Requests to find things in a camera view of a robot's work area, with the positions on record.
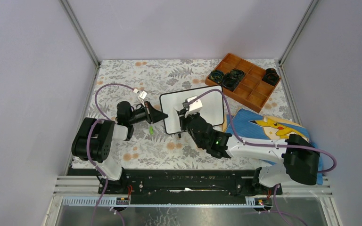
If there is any white whiteboard black frame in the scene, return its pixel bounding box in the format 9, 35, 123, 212
159, 85, 224, 135

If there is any blue Pikachu cloth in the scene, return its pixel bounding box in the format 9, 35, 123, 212
229, 110, 321, 178

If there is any orange wooden compartment tray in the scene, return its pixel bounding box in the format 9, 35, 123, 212
205, 53, 281, 113

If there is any black rings left compartment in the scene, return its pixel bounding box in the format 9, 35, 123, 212
208, 70, 225, 84

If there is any black rings right compartment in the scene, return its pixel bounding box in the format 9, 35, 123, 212
262, 68, 280, 87

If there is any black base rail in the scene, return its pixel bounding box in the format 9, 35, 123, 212
67, 168, 291, 207

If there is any black rings middle compartment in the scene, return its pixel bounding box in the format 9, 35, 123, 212
222, 68, 247, 92

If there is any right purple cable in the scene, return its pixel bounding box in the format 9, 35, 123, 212
187, 89, 338, 174

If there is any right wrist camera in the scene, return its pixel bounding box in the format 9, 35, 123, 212
185, 96, 203, 117

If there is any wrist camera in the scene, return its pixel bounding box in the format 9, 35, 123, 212
133, 89, 148, 109
185, 96, 203, 117

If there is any black rings compartment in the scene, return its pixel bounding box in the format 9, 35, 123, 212
262, 68, 280, 87
222, 68, 247, 92
208, 70, 225, 84

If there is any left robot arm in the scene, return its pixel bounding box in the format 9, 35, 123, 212
71, 101, 168, 194

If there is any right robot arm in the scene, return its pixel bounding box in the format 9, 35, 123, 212
177, 109, 320, 194

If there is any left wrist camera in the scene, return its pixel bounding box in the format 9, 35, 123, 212
133, 89, 148, 109

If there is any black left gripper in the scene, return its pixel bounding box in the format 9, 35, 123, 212
128, 100, 168, 125

